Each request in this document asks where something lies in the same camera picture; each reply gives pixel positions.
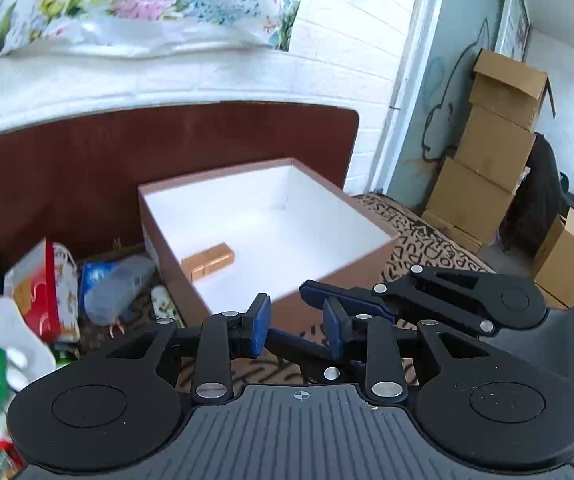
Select red and white carton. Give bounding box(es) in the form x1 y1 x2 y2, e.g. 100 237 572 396
4 238 82 343

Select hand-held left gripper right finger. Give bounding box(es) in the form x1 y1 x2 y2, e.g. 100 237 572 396
323 297 498 403

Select lettered leopard print blanket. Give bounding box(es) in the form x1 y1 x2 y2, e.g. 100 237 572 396
107 192 498 396

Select brown wooden headboard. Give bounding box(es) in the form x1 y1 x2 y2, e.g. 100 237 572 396
0 101 360 263

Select white floral packet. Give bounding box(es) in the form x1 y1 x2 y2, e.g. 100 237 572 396
151 285 185 326

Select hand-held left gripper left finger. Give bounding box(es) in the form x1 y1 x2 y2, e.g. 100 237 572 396
107 294 271 406

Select open cardboard box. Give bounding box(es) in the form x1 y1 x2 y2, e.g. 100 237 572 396
467 49 558 131

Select green can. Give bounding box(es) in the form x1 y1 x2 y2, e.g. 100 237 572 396
49 342 80 367

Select large closed cardboard box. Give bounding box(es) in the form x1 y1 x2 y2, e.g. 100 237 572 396
454 105 538 178
427 156 515 238

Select framed picture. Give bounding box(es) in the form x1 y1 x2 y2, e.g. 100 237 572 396
494 0 533 63

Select floral plastic bag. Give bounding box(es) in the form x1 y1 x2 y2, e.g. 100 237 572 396
0 0 302 58

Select brown cardboard box white inside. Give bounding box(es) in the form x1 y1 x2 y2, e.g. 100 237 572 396
138 158 401 333

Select cardboard box with raised flap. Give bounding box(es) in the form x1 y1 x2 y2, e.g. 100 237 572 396
532 207 574 311

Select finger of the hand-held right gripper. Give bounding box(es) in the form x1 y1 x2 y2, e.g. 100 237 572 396
265 329 368 383
299 265 500 336

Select small flat cardboard box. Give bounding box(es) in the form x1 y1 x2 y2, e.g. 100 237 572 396
419 210 483 256

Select dark hanging garment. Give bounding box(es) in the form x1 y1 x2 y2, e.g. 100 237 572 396
500 132 574 253

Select white blister packet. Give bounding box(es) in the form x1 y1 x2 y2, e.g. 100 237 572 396
0 297 58 393

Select small gold box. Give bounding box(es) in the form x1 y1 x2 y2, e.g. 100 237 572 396
182 242 235 281

